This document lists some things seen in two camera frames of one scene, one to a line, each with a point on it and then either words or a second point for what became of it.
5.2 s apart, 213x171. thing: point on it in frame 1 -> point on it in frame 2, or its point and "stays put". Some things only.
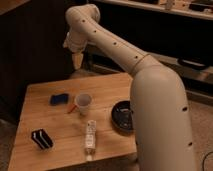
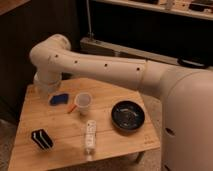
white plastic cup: x=83 y=101 stays put
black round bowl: x=122 y=116 stays put
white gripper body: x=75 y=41 -> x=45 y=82
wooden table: x=74 y=122 stays put
